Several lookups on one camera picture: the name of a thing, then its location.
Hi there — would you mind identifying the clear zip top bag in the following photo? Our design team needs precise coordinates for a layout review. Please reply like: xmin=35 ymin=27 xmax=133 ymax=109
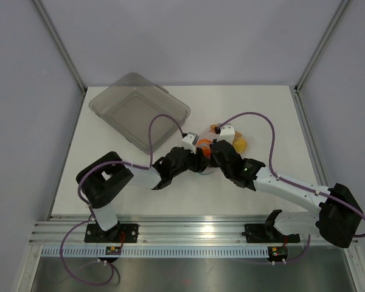
xmin=194 ymin=123 xmax=250 ymax=177

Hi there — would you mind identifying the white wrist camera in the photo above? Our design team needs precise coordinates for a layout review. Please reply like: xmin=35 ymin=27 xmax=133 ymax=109
xmin=181 ymin=132 xmax=199 ymax=154
xmin=214 ymin=124 xmax=235 ymax=144

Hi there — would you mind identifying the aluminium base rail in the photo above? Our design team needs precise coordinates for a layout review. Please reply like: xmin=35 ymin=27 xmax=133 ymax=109
xmin=29 ymin=214 xmax=358 ymax=246

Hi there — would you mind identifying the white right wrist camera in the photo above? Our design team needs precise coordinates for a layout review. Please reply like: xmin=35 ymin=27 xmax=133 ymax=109
xmin=214 ymin=124 xmax=235 ymax=144

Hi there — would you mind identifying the white slotted cable duct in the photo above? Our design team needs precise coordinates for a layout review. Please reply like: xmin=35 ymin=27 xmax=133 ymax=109
xmin=41 ymin=245 xmax=269 ymax=259

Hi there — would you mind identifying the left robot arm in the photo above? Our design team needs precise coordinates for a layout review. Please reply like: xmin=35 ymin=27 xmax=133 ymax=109
xmin=75 ymin=147 xmax=210 ymax=243

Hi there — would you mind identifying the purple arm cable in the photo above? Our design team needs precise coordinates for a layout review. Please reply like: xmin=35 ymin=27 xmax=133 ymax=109
xmin=215 ymin=111 xmax=365 ymax=265
xmin=60 ymin=114 xmax=186 ymax=287

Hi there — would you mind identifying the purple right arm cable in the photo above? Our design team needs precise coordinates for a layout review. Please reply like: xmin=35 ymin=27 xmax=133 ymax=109
xmin=215 ymin=111 xmax=365 ymax=265

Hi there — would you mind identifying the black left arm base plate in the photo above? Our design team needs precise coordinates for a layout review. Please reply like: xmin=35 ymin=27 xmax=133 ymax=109
xmin=84 ymin=223 xmax=139 ymax=243

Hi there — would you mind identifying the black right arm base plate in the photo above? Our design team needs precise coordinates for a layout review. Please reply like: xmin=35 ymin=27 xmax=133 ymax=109
xmin=242 ymin=223 xmax=301 ymax=243

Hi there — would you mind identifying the smoky clear plastic bin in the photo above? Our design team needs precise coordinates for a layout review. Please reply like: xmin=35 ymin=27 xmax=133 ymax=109
xmin=89 ymin=72 xmax=190 ymax=154

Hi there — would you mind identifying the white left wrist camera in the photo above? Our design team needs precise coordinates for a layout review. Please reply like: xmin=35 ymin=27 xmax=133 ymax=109
xmin=181 ymin=132 xmax=199 ymax=154

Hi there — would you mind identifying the aluminium frame rail right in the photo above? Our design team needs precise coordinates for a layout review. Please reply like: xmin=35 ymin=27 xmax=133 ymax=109
xmin=290 ymin=86 xmax=330 ymax=186

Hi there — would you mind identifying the orange fake orange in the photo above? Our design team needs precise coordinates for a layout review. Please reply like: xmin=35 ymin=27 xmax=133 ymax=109
xmin=196 ymin=139 xmax=212 ymax=150

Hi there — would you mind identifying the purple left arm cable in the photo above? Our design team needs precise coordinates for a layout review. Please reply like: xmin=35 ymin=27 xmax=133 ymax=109
xmin=60 ymin=114 xmax=186 ymax=287

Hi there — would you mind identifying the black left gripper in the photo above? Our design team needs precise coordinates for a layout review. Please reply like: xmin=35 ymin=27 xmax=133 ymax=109
xmin=171 ymin=145 xmax=210 ymax=178

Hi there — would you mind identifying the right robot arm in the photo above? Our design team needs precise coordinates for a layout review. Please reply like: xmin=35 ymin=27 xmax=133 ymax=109
xmin=210 ymin=141 xmax=363 ymax=248

